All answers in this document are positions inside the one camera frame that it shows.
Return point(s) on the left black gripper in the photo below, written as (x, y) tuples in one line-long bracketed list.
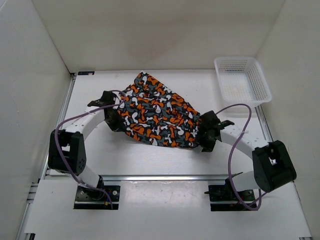
[(120, 126)]

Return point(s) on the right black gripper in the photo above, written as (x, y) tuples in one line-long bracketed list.
[(207, 147)]

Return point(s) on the orange camouflage shorts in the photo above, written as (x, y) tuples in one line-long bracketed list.
[(153, 114)]

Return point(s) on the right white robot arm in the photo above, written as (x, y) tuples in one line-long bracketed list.
[(272, 165)]

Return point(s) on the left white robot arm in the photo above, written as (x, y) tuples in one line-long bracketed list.
[(67, 152)]

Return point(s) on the black label sticker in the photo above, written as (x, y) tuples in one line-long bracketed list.
[(86, 73)]

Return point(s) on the white perforated plastic basket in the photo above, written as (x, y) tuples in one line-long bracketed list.
[(241, 81)]

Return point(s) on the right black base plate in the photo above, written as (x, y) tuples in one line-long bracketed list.
[(223, 199)]

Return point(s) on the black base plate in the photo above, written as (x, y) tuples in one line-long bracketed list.
[(223, 199), (88, 199)]

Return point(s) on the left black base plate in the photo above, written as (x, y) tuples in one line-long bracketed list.
[(88, 199)]

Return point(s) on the aluminium rail front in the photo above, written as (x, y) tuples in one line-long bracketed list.
[(177, 177)]

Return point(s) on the aluminium rail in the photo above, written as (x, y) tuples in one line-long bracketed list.
[(177, 177), (21, 235)]

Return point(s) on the aluminium rail left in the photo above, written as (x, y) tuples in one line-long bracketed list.
[(21, 235)]

